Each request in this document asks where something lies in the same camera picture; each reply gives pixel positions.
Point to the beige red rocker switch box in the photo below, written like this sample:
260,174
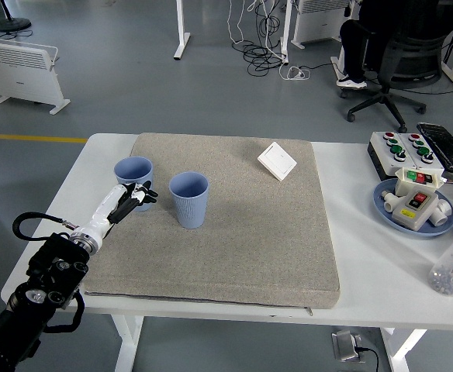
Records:
409,221

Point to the person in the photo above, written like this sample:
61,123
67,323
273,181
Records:
354,46

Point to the white green-red switch box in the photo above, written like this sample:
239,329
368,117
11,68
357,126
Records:
405,186

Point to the white pipe fitting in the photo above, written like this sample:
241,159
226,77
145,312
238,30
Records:
441,215
389,201

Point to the black office chair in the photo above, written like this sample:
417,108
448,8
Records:
409,54

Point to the white wall switch plate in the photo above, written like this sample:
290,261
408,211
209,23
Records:
277,160

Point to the blue plate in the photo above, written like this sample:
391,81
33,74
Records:
377,203

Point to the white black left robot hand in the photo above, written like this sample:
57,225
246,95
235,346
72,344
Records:
102,209

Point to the white panel heater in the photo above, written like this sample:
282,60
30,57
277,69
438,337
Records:
315,27
17,73

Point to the white desk leg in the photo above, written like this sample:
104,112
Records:
285,35
181,38

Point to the white table leg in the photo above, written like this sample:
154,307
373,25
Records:
401,352
127,341

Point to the grey metal pedal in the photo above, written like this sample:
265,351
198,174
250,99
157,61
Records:
344,345

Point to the black fan stand base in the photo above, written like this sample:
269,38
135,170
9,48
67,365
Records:
11,25

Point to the blue ribbed cup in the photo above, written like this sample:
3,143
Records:
189,209
133,168

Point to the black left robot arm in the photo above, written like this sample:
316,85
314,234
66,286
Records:
52,263

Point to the white push-button control box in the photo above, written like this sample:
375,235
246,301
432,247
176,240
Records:
421,150
383,153

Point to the grey-brown cushion mat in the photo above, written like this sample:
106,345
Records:
230,232

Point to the white desk foot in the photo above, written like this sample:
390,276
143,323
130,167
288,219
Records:
336,64

